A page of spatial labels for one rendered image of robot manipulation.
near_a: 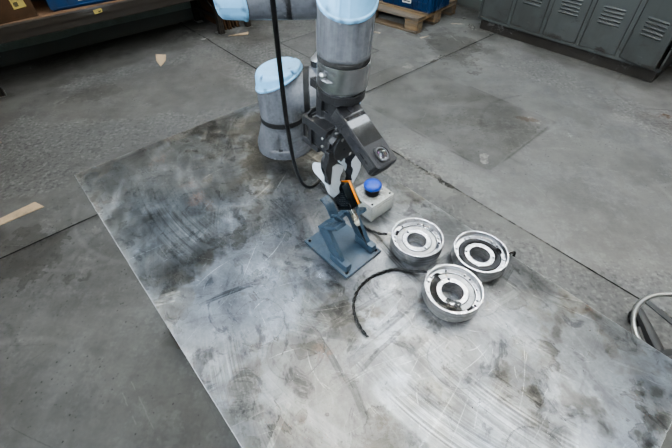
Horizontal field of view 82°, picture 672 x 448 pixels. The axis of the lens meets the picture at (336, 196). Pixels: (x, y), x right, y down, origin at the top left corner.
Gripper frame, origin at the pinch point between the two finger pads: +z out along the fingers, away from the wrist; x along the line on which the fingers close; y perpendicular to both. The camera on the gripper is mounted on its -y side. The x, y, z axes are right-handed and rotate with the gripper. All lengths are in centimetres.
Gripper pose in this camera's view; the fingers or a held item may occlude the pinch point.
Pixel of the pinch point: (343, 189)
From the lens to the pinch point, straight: 70.5
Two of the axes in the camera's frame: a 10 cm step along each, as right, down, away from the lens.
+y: -6.8, -5.5, 4.9
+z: -0.5, 7.0, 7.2
